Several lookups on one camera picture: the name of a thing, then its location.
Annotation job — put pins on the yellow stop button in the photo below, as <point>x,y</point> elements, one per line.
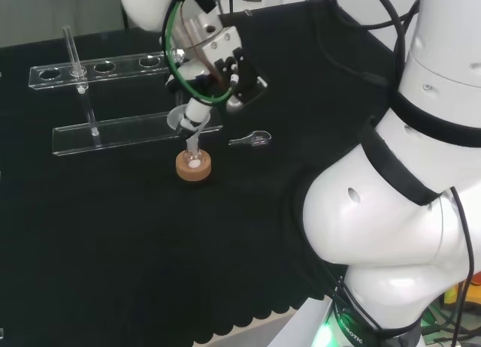
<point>456,294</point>

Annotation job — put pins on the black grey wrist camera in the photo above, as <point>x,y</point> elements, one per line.
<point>246,80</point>

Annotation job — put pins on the black bench cloth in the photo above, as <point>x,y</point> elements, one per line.
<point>131,230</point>

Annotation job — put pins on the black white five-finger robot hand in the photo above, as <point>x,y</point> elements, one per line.
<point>197,110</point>

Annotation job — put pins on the clear acrylic funnel stand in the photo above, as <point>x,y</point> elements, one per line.
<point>112,129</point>

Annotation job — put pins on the small round-bottom glass flask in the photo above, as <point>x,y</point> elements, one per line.
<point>194,160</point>

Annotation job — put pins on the translucent plastic funnel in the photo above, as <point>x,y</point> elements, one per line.
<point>173,118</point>

